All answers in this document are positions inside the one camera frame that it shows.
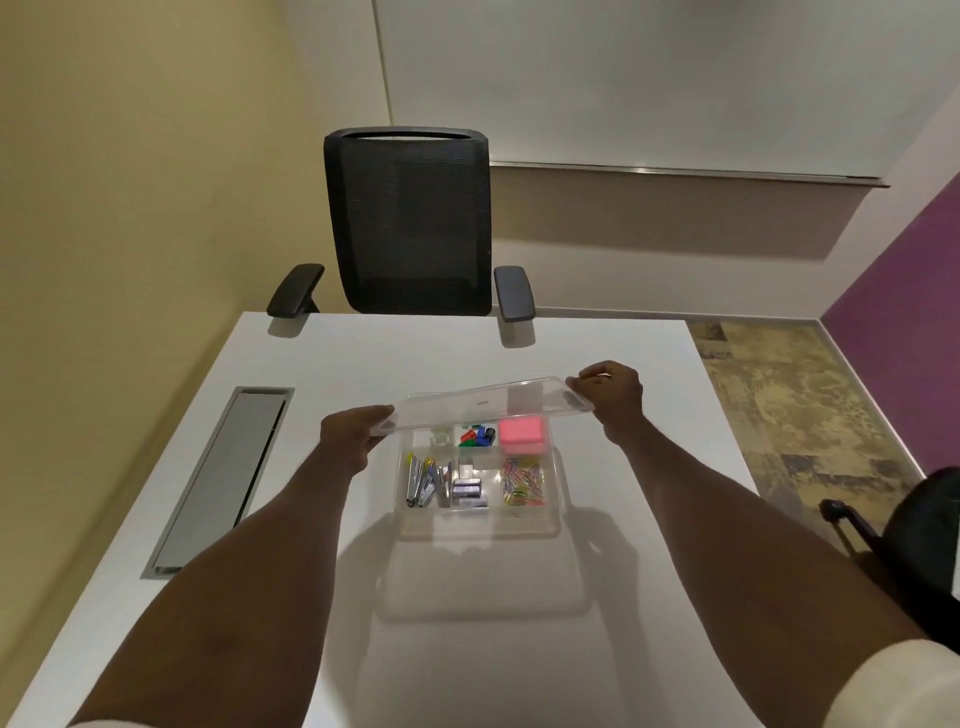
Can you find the clear plastic lid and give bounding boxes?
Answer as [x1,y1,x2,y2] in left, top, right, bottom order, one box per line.
[371,376,595,438]

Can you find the person's left hand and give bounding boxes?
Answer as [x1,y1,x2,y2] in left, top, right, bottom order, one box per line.
[320,404,397,475]

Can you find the gray desk cable cover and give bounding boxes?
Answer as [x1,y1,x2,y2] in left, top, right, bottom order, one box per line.
[140,386,295,580]

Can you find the clear plastic organizer box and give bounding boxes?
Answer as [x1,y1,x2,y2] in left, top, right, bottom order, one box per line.
[393,416,564,541]

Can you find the pile of coloured paper clips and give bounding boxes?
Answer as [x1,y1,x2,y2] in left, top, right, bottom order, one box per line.
[500,458,545,508]

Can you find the white wall board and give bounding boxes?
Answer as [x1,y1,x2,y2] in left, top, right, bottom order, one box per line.
[372,0,892,189]

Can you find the person's right hand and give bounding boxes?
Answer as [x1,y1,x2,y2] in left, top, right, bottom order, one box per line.
[567,360,646,448]

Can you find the person's cream shirt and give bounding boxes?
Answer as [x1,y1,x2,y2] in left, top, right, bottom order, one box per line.
[67,637,960,728]

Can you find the pink sticky note pad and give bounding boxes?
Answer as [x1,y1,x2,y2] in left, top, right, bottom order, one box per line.
[498,418,545,455]

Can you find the black swivel chair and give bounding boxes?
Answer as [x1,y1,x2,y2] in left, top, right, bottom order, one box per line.
[819,466,960,654]

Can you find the person's right forearm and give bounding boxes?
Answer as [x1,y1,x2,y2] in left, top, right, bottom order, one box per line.
[603,416,931,728]

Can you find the bundle of silver metal tools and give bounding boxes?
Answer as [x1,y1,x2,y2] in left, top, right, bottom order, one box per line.
[404,453,453,508]

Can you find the black mesh office chair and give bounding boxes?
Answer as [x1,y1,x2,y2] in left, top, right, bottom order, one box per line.
[266,127,538,324]

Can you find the person's left forearm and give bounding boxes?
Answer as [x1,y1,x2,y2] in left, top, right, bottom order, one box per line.
[71,442,373,728]

